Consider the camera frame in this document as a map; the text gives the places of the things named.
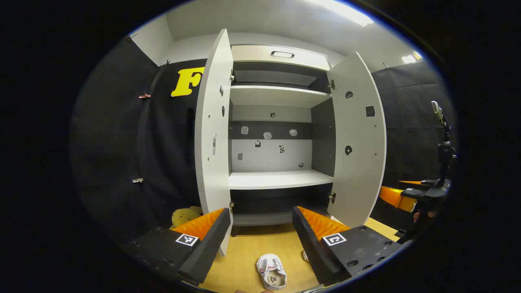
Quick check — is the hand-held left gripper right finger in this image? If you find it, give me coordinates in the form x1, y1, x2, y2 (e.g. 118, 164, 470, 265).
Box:
292, 206, 403, 286

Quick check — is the yellow plush toy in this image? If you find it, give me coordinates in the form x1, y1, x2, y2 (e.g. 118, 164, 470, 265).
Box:
171, 206, 203, 228

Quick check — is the white cabinet door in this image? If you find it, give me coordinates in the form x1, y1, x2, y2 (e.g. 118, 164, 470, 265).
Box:
327, 51, 386, 228
195, 28, 234, 257

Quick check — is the white shoe cabinet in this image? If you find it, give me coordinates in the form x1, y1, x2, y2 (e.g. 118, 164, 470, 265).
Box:
228, 44, 338, 237

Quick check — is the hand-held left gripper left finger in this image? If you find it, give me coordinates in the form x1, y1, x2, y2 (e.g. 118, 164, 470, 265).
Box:
122, 208, 232, 286

